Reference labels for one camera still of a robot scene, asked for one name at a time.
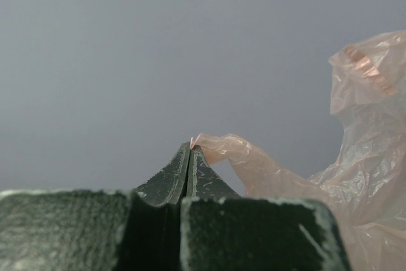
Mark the pink plastic trash bag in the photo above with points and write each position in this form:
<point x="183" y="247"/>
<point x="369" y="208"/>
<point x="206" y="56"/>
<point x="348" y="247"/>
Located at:
<point x="365" y="187"/>

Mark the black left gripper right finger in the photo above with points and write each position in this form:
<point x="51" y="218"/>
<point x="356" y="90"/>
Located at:
<point x="220" y="230"/>

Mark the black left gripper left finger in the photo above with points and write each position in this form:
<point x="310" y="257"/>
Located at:
<point x="137" y="229"/>

